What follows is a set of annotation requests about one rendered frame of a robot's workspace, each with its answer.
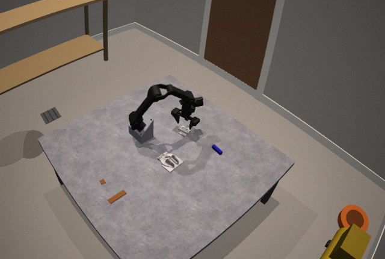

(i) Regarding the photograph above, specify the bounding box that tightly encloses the brown flat rectangular plate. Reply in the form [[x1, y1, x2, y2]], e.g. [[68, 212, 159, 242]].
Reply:
[[108, 190, 126, 204]]

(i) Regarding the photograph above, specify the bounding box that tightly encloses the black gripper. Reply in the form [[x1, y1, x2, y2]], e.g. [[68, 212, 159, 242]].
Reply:
[[171, 108, 200, 129]]

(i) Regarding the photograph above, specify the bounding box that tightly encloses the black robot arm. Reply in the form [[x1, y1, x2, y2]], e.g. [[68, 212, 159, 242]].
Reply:
[[129, 84, 203, 132]]

